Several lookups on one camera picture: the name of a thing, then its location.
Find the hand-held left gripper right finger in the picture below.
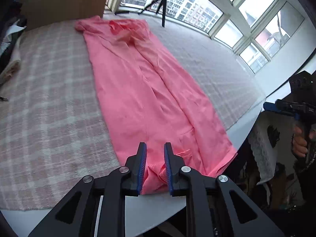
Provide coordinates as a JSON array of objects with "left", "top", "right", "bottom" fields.
[{"left": 163, "top": 142, "right": 284, "bottom": 237}]

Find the pink dress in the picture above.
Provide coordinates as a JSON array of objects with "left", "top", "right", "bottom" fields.
[{"left": 74, "top": 15, "right": 238, "bottom": 195}]

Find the pink plaid mat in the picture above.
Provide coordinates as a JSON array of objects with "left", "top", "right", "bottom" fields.
[{"left": 0, "top": 21, "right": 124, "bottom": 212}]

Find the ring light on tripod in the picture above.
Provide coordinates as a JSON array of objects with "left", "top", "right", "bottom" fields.
[{"left": 120, "top": 0, "right": 224, "bottom": 32}]

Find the white lace cloth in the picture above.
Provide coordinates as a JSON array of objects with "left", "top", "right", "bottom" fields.
[{"left": 248, "top": 110, "right": 281, "bottom": 186}]

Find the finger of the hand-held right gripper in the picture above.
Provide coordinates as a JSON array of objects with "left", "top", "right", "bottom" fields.
[{"left": 263, "top": 99, "right": 297, "bottom": 118}]

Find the black tripod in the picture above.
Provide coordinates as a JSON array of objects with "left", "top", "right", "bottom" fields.
[{"left": 139, "top": 0, "right": 174, "bottom": 27}]

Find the white window frame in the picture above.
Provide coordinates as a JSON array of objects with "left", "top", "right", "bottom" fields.
[{"left": 105, "top": 0, "right": 316, "bottom": 75}]

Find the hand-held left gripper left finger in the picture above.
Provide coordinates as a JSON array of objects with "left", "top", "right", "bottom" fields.
[{"left": 28, "top": 142, "right": 148, "bottom": 237}]

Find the stack of folded clothes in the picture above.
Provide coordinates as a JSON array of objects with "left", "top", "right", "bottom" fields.
[{"left": 0, "top": 1, "right": 28, "bottom": 86}]

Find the person's right forearm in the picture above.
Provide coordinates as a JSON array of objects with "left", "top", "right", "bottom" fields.
[{"left": 293, "top": 138, "right": 316, "bottom": 204}]

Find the person's right hand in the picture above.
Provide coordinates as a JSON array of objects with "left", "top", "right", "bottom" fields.
[{"left": 291, "top": 125, "right": 308, "bottom": 157}]

